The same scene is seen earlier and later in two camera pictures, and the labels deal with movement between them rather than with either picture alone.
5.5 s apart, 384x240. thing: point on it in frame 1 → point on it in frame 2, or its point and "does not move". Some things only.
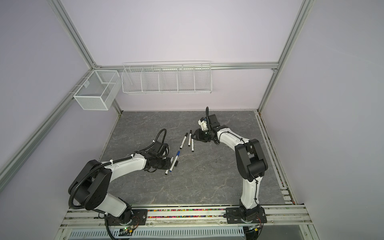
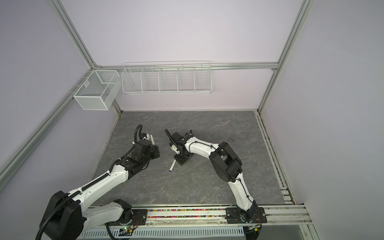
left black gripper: [167, 165] → [154, 149]
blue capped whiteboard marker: [174, 160] does not move
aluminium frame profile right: [306, 7] does not move
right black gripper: [199, 135] → [179, 160]
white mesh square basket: [99, 90] does not move
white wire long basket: [167, 77] does not move
